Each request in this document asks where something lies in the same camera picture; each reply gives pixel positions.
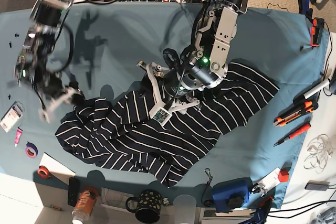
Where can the black remote control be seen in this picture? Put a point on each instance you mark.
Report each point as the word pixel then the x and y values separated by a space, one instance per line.
pixel 73 191

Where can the white paper sheet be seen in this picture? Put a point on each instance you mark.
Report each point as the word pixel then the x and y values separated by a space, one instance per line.
pixel 56 168

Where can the orange tape roll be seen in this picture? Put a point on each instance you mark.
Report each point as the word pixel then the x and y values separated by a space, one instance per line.
pixel 43 172

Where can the red black clamp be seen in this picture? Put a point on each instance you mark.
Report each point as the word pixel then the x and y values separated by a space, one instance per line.
pixel 316 32

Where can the grey flat device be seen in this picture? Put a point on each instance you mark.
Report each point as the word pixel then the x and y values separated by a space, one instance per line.
pixel 317 186

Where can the black mug gold leaves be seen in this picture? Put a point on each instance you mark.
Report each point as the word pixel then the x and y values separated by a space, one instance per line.
pixel 148 206

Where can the navy white striped t-shirt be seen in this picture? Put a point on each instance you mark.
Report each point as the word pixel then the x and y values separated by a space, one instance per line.
pixel 122 136

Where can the translucent plastic cup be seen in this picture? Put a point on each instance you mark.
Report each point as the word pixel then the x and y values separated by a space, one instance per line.
pixel 184 209

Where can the blue box with knob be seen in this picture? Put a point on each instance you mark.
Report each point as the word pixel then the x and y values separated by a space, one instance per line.
pixel 230 195

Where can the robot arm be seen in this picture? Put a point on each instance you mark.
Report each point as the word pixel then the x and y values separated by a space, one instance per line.
pixel 201 65
pixel 48 17

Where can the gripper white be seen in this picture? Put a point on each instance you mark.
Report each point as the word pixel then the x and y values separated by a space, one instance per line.
pixel 149 82
pixel 69 95

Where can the pink glue tube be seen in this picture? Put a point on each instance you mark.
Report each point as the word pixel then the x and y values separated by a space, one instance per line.
pixel 18 135

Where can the white card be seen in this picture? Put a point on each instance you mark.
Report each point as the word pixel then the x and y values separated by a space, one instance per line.
pixel 270 181

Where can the orange black utility knife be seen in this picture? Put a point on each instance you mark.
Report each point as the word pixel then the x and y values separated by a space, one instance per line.
pixel 297 111

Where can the orange handled screwdriver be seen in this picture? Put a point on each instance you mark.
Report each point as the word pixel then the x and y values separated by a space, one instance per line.
pixel 293 134

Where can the orange drink can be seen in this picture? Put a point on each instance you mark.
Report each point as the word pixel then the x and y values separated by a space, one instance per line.
pixel 85 205

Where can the teal table cloth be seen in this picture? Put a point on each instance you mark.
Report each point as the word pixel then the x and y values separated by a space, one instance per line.
pixel 110 40

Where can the purple tape roll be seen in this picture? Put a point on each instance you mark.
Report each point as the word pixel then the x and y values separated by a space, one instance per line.
pixel 31 150

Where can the clear plastic blister pack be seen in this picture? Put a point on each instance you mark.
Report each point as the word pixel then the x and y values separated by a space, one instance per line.
pixel 13 115

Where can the small red cube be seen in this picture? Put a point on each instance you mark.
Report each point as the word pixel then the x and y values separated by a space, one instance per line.
pixel 283 176

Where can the black white marker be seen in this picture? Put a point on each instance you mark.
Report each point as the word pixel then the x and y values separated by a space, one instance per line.
pixel 311 92

